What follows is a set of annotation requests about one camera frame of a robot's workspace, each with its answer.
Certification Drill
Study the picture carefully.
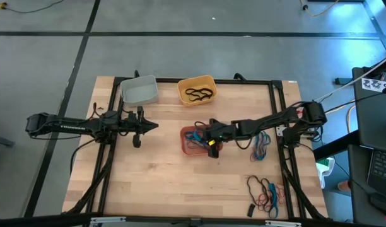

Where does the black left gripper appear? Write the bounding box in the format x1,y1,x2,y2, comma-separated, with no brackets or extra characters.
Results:
126,105,159,148

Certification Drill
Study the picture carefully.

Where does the black floor cable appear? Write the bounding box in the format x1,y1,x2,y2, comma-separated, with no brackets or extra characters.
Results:
5,0,65,14

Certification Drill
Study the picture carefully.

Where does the black base cable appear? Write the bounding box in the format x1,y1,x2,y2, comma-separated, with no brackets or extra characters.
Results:
69,138,98,176

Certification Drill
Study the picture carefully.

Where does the silver bracket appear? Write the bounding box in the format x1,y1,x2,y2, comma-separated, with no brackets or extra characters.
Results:
264,219,303,227
90,216,127,226

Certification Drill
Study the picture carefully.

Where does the wide blue rubber band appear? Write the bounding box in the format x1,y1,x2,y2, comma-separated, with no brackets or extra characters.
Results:
267,182,280,220

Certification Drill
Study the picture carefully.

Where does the grey metal bar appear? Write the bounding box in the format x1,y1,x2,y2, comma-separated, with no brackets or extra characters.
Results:
0,132,16,148

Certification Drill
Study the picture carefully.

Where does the black overhead beam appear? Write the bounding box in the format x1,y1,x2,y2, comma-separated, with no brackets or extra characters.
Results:
0,212,386,227

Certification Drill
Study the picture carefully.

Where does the black aluminium table frame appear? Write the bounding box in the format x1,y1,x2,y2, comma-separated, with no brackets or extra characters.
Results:
62,71,329,221

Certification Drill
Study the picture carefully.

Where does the black metal stand leg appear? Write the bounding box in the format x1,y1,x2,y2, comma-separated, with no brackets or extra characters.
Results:
363,0,386,54

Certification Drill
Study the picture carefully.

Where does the orange plastic basket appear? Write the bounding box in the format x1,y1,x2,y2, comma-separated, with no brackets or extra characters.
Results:
179,125,225,156

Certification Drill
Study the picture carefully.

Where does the grey plastic basket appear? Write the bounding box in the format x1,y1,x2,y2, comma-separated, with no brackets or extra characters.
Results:
119,74,160,107

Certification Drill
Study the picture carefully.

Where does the white and green object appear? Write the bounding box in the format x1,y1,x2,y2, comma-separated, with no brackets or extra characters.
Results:
315,156,336,189

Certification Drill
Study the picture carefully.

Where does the white cable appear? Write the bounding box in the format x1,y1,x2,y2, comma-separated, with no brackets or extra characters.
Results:
306,52,386,107

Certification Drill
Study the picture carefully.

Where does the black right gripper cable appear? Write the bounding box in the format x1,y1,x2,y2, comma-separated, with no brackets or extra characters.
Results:
194,120,210,131

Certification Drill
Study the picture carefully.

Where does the yellow plastic basket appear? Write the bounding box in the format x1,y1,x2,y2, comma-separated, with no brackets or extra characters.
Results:
177,74,218,107

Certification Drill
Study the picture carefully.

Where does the black desk strut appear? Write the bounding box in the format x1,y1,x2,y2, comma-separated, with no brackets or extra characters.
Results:
312,129,361,161

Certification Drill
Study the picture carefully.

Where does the black desk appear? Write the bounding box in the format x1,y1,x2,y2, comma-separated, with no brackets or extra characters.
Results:
350,66,386,227

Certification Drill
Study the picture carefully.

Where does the black computer mouse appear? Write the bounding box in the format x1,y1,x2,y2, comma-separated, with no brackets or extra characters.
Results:
369,192,386,219

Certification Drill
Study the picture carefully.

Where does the black laptop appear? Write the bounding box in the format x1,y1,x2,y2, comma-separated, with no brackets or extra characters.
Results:
366,148,386,200

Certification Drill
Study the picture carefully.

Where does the yellow hanging cable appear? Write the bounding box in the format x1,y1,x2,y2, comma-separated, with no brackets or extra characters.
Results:
299,0,340,18

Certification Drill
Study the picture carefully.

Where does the white printed paper tag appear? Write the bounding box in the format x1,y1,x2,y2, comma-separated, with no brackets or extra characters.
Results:
360,77,386,93

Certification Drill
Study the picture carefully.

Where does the black left elbow cable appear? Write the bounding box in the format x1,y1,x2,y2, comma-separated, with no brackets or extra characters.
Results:
91,102,102,120

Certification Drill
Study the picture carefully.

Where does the black right forearm cable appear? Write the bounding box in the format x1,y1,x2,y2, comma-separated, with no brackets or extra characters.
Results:
235,137,254,151

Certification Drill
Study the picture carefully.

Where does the teal rubber band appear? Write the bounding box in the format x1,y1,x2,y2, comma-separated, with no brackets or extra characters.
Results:
255,131,272,158

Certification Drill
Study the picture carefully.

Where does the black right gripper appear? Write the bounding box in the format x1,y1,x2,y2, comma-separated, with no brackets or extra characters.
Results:
201,119,240,159

